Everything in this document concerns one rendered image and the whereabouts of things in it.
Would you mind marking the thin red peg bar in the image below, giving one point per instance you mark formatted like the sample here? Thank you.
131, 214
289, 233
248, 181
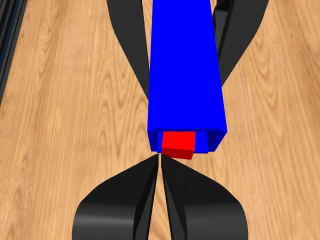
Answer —
178, 141

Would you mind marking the blue hollow socket block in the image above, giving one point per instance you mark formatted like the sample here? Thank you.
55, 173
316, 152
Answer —
185, 75

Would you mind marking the black table frame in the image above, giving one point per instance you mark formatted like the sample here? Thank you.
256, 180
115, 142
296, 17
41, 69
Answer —
7, 30

